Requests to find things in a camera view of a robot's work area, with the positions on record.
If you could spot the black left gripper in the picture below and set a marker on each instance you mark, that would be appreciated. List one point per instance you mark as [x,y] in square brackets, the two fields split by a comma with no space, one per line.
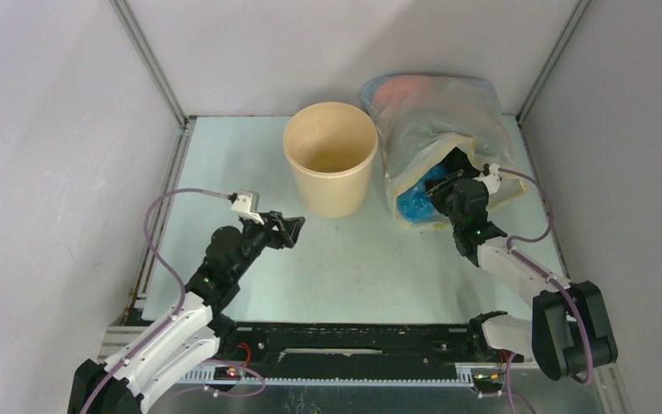
[280,238]

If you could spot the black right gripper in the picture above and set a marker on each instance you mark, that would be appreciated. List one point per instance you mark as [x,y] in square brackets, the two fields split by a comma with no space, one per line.
[445,186]

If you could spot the blue plastic trash bag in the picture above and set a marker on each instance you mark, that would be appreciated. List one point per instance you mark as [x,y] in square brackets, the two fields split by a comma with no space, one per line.
[414,205]

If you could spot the cream plastic trash bin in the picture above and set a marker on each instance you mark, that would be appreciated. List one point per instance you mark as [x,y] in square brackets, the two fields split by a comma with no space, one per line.
[330,148]

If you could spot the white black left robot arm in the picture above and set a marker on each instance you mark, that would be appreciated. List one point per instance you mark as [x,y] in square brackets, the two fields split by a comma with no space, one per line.
[133,379]

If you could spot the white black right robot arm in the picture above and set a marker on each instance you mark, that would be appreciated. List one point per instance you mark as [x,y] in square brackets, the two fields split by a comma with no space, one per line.
[569,334]

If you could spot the large translucent storage bag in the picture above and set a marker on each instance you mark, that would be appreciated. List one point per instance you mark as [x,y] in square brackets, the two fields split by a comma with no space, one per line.
[421,119]

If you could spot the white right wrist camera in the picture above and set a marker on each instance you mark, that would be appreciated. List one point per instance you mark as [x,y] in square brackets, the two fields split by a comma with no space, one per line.
[490,178]

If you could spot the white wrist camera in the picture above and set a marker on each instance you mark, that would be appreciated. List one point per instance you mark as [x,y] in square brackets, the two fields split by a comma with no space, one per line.
[490,178]
[244,204]

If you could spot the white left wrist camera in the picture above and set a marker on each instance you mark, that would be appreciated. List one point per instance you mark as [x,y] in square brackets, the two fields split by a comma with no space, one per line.
[244,204]

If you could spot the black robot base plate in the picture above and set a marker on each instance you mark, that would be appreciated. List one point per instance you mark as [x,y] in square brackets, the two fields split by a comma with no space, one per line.
[377,351]

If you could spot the grey slotted cable duct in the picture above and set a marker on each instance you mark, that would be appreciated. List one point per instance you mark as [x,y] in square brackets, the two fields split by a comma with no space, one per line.
[206,376]

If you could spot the aluminium corner frame rail right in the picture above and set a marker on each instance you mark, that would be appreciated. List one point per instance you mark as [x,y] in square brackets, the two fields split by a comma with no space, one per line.
[568,31]

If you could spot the aluminium corner frame rail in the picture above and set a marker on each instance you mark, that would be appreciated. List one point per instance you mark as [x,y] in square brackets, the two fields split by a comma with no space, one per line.
[568,31]
[126,15]

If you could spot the aluminium corner frame rail left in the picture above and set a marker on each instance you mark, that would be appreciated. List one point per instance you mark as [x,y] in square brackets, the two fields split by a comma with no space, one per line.
[126,15]

